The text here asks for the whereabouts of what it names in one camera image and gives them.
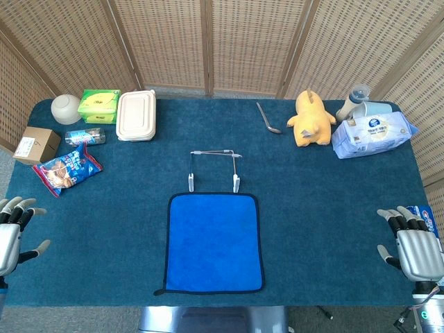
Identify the green tissue box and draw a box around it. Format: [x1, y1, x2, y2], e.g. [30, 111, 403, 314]
[77, 89, 122, 125]

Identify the clear jar with blue label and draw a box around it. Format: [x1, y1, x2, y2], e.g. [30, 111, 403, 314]
[65, 127, 107, 147]

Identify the small wire rack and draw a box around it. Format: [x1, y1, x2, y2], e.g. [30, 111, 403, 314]
[188, 148, 244, 194]

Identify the beige lidded lunch box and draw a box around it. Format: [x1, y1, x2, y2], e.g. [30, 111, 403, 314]
[115, 89, 157, 142]

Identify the blue white toothpaste box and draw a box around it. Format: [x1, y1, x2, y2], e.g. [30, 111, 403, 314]
[405, 203, 444, 250]

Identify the small cardboard box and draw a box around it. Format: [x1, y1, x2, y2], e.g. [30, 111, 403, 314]
[12, 126, 62, 166]

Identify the wet wipes pack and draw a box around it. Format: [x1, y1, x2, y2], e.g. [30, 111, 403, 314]
[331, 111, 420, 160]

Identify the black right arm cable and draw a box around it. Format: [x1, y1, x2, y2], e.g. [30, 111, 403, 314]
[393, 304, 422, 327]

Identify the blue microfibre cloth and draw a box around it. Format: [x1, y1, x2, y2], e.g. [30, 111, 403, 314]
[153, 192, 266, 296]

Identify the teal table carpet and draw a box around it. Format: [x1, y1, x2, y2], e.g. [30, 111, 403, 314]
[5, 98, 433, 308]

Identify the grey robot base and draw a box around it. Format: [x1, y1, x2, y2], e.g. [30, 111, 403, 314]
[137, 305, 289, 333]

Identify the blue and red snack bag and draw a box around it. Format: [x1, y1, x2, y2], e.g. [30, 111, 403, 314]
[32, 142, 104, 198]

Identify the yellow plush toy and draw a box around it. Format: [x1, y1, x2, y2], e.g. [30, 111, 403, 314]
[286, 89, 337, 148]

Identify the metal spoon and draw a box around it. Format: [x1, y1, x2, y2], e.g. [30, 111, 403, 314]
[255, 101, 283, 135]

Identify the white upturned bowl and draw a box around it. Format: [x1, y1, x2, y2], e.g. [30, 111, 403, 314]
[50, 94, 83, 126]

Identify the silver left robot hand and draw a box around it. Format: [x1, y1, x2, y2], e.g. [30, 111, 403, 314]
[0, 196, 51, 278]

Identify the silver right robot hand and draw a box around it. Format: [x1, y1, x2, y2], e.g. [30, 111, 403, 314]
[376, 205, 444, 282]

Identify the beige bottle with grey cap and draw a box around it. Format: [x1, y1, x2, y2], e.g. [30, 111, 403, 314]
[335, 84, 371, 122]

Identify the woven bamboo folding screen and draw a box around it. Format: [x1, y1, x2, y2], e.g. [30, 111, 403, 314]
[0, 0, 444, 244]

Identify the light blue cup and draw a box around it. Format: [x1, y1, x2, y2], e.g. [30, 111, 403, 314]
[350, 101, 394, 121]

